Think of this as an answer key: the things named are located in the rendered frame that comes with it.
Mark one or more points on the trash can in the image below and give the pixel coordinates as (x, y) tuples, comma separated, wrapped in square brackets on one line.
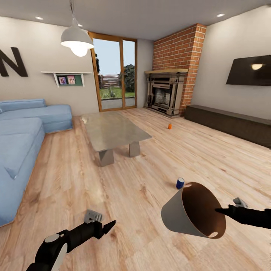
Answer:
[(192, 211)]

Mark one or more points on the wall mounted tv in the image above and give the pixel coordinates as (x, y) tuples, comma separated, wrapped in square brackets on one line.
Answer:
[(251, 71)]

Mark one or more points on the sofa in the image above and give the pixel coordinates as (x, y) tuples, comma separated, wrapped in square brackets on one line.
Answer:
[(24, 124)]

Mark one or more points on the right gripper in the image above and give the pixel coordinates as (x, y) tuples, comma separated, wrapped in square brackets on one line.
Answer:
[(242, 215)]

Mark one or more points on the wood fireplace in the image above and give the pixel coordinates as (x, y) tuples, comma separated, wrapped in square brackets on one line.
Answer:
[(164, 93)]

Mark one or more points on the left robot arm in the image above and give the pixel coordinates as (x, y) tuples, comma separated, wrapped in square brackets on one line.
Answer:
[(52, 251)]

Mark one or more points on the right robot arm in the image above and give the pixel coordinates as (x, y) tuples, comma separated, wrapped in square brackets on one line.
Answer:
[(243, 215)]

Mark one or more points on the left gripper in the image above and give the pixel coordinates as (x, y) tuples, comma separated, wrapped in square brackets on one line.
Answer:
[(94, 229)]

